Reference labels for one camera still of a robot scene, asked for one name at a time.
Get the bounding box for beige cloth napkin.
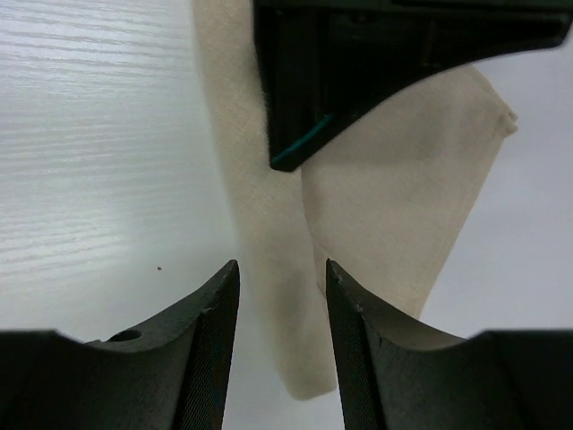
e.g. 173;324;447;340
192;1;517;400

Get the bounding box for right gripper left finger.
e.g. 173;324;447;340
1;261;240;429

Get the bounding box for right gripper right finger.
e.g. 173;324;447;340
326;261;572;430

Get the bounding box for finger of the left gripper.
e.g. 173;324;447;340
252;0;569;172

